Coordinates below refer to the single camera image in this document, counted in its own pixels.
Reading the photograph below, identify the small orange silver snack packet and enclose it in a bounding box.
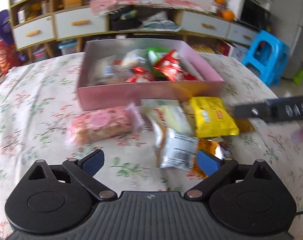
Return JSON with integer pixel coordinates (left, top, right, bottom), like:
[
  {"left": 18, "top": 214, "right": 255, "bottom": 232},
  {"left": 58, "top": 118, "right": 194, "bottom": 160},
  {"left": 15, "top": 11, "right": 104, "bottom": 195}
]
[{"left": 192, "top": 137, "right": 232, "bottom": 179}]

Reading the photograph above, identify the pink rice cracker packet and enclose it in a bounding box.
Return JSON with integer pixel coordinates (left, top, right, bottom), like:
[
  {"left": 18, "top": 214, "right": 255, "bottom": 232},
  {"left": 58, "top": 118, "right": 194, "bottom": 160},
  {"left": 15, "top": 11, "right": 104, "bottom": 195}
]
[{"left": 66, "top": 103, "right": 144, "bottom": 145}]

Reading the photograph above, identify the yellow snack packet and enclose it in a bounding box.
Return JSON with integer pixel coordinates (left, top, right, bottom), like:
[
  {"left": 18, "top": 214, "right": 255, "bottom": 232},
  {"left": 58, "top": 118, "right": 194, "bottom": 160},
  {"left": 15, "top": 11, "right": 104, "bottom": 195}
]
[{"left": 188, "top": 96, "right": 239, "bottom": 138}]

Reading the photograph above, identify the long orange snack bar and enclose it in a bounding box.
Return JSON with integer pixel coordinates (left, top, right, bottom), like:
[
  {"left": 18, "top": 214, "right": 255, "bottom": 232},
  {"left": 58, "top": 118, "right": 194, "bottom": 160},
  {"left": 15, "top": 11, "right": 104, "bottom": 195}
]
[{"left": 233, "top": 116, "right": 255, "bottom": 133}]

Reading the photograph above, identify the cream white snack packet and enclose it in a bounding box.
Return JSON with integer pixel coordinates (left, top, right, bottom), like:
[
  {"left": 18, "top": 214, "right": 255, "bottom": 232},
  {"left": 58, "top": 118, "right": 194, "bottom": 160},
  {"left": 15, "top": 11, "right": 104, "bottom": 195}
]
[{"left": 141, "top": 99, "right": 195, "bottom": 148}]

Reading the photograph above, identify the silver blue snack packet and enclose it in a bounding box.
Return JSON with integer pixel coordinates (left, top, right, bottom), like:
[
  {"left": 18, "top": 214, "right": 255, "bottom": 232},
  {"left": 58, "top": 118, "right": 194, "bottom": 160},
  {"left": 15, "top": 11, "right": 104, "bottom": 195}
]
[{"left": 160, "top": 128, "right": 199, "bottom": 172}]

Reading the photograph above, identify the blue plastic stool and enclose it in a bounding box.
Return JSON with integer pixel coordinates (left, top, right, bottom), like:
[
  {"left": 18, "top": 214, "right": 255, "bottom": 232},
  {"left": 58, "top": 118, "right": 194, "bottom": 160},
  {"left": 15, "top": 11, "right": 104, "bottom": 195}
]
[{"left": 242, "top": 30, "right": 289, "bottom": 87}]

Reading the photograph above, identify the pink cardboard box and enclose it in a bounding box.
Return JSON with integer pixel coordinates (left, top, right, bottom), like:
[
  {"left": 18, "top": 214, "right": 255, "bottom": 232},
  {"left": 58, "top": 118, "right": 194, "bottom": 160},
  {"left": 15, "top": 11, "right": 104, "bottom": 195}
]
[{"left": 77, "top": 38, "right": 225, "bottom": 111}]

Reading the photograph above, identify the floral tablecloth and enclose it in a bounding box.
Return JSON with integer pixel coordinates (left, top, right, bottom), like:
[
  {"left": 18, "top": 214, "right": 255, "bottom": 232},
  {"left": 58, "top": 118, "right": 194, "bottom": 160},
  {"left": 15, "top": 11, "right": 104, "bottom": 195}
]
[{"left": 0, "top": 53, "right": 303, "bottom": 238}]

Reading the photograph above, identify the red snack packet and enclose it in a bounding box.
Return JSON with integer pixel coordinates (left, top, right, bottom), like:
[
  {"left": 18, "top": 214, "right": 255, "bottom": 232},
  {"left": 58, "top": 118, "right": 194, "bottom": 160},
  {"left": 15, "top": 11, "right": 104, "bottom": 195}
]
[{"left": 154, "top": 49, "right": 184, "bottom": 81}]

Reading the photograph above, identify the green snack packet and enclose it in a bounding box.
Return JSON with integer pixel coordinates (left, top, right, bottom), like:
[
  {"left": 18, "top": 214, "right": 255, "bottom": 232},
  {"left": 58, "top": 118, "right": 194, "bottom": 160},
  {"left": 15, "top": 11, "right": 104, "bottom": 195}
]
[{"left": 147, "top": 47, "right": 170, "bottom": 78}]

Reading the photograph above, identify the red lantern decoration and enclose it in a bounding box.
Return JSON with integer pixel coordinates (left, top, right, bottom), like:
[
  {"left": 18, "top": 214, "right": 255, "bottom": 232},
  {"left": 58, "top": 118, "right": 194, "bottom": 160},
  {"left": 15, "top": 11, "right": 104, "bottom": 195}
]
[{"left": 0, "top": 39, "right": 21, "bottom": 75}]

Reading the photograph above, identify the pink floral cloth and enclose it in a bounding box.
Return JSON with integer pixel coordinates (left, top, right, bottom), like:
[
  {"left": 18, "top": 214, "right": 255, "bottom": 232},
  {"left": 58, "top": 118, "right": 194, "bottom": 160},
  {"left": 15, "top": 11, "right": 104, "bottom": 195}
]
[{"left": 89, "top": 0, "right": 206, "bottom": 16}]

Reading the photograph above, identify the wooden white drawer cabinet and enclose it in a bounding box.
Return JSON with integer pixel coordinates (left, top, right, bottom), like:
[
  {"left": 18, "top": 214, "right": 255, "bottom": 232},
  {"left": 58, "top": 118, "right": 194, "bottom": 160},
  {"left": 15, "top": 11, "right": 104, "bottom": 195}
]
[{"left": 9, "top": 0, "right": 258, "bottom": 55}]

